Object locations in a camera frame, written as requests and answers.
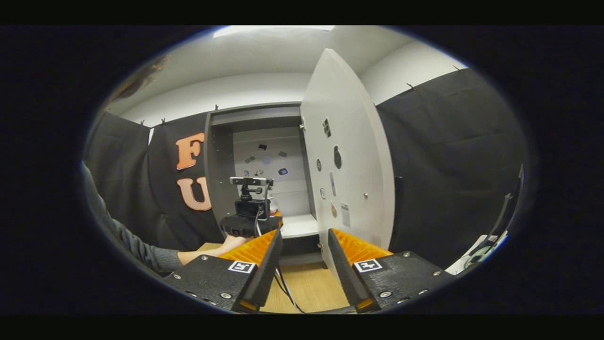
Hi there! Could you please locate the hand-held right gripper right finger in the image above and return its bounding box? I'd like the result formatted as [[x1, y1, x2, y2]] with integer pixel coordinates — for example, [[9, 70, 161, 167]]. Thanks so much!
[[327, 228, 456, 313]]

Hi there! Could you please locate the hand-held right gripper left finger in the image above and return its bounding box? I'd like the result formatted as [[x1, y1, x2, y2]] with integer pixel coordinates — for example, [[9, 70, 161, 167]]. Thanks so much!
[[163, 229, 285, 315]]

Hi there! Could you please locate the light grey cabinet door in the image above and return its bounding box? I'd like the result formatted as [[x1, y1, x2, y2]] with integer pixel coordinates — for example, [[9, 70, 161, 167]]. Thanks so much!
[[301, 48, 396, 284]]

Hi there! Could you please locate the dark grey cabinet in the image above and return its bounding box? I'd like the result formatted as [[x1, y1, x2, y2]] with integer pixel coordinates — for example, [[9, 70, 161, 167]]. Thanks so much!
[[203, 102, 326, 267]]

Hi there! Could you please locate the white cabinet shelf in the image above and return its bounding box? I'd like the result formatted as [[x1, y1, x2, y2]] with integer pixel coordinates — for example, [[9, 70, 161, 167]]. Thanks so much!
[[281, 214, 320, 239]]

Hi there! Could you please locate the white panel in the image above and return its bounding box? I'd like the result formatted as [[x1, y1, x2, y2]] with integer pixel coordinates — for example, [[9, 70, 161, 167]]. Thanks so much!
[[446, 230, 509, 276]]

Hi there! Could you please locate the black backdrop cloth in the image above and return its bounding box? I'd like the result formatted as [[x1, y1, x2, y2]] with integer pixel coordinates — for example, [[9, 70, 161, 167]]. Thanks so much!
[[84, 66, 528, 272]]

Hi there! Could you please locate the ceiling light panel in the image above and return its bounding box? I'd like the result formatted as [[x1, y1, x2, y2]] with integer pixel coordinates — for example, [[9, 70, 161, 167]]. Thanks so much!
[[212, 25, 336, 39]]

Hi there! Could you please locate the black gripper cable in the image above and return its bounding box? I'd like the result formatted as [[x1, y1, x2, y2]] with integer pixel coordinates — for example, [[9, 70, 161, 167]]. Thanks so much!
[[274, 264, 307, 314]]

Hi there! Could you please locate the thin black cable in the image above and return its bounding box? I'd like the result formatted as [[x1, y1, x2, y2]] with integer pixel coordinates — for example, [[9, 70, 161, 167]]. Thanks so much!
[[491, 164, 525, 246]]

